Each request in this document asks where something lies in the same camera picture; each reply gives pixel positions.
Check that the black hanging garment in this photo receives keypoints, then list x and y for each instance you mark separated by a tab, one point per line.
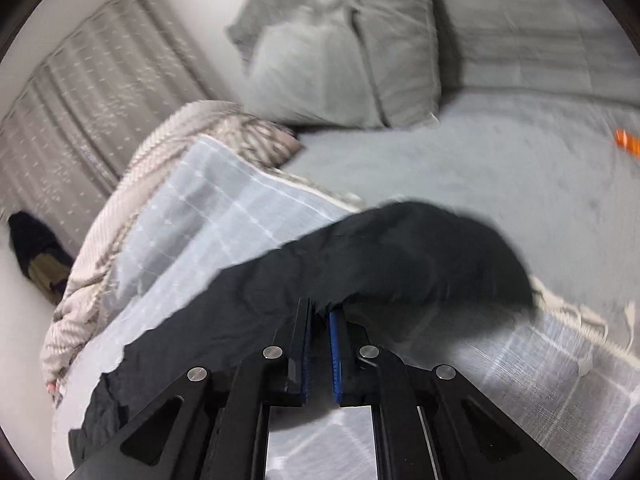
30	235

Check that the small orange item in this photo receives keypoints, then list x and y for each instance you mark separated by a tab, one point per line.
627	141

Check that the grey bed sheet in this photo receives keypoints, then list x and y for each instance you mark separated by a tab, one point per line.
475	160

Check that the black puffer jacket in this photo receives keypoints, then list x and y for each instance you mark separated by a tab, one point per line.
400	260

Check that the grey pillow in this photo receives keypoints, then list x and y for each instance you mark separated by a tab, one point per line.
325	60

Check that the striped beige duvet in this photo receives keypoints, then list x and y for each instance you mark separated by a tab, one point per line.
165	130

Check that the grey quilted headboard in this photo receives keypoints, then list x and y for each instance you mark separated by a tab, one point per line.
525	25

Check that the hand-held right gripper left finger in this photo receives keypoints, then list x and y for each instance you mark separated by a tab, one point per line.
305	360

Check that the grey dotted curtain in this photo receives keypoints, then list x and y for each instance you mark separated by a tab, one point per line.
100	85

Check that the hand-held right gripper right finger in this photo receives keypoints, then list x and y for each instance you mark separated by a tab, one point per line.
336	355

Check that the blue white checkered blanket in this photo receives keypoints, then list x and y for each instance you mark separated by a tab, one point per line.
200	210

